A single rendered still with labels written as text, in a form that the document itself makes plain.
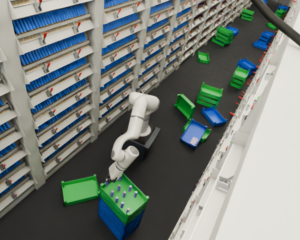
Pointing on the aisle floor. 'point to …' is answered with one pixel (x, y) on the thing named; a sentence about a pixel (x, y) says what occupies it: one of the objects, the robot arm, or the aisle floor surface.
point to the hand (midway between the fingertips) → (109, 178)
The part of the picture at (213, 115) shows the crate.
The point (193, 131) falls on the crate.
